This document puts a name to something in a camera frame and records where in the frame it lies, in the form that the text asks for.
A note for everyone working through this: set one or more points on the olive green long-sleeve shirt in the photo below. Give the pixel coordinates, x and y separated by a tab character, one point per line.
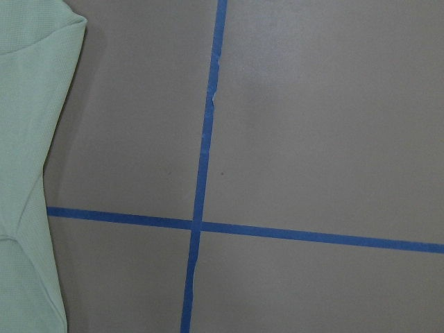
40	46

